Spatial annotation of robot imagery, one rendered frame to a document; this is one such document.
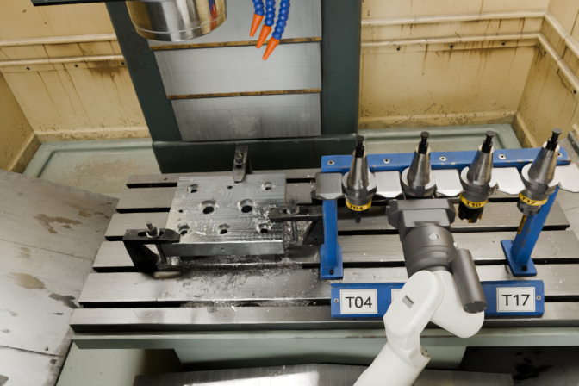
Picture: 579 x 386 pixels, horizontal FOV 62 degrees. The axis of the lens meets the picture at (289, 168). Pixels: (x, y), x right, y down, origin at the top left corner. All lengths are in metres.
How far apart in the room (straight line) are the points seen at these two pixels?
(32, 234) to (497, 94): 1.74
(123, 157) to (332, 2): 1.18
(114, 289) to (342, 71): 0.86
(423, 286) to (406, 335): 0.08
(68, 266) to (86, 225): 0.17
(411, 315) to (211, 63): 0.92
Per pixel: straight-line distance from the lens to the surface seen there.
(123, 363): 1.48
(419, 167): 0.88
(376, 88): 1.91
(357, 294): 1.08
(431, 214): 0.88
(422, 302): 0.75
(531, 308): 1.17
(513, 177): 0.98
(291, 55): 1.37
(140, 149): 2.14
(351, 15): 1.36
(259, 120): 1.50
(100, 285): 1.28
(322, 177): 0.93
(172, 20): 0.78
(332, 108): 1.51
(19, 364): 1.55
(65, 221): 1.79
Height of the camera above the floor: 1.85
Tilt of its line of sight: 42 degrees down
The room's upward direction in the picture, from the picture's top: 6 degrees counter-clockwise
